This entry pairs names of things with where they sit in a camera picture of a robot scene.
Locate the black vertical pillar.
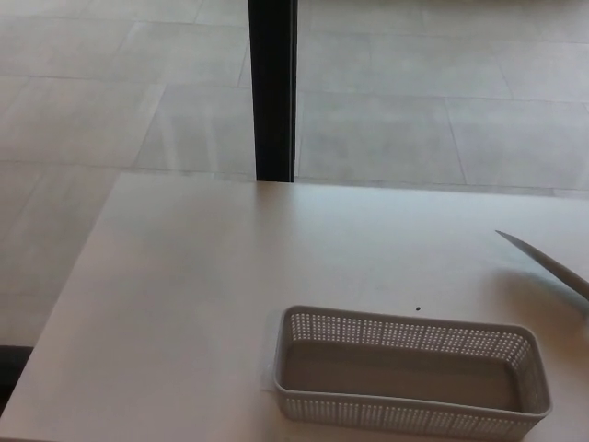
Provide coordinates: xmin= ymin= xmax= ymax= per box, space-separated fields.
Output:
xmin=247 ymin=0 xmax=298 ymax=183

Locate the metal garden trowel wooden handle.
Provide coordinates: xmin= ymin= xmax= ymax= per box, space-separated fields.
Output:
xmin=494 ymin=229 xmax=589 ymax=317

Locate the grey perforated plastic basket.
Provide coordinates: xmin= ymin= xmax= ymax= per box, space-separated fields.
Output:
xmin=271 ymin=304 xmax=552 ymax=435

